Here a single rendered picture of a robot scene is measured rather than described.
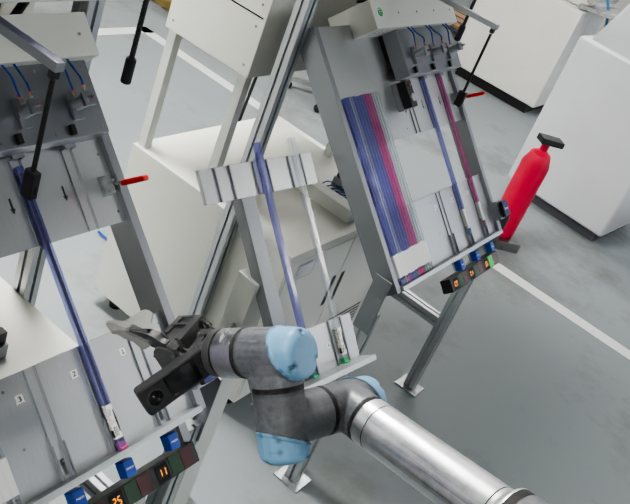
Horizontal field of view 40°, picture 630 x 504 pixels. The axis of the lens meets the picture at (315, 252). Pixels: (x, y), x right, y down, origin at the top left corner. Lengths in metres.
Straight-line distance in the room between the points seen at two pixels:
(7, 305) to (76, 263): 1.27
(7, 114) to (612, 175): 3.96
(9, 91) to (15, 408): 0.51
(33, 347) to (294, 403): 0.77
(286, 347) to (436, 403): 2.06
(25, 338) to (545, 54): 5.31
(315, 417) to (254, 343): 0.14
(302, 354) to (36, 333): 0.82
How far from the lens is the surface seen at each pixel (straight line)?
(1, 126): 1.48
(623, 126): 4.97
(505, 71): 6.79
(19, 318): 1.93
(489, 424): 3.27
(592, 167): 5.05
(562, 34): 6.63
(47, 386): 1.49
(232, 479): 2.60
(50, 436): 1.48
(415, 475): 1.22
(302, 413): 1.24
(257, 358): 1.22
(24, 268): 1.96
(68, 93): 1.57
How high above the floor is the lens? 1.83
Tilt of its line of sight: 29 degrees down
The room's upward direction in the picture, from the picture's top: 23 degrees clockwise
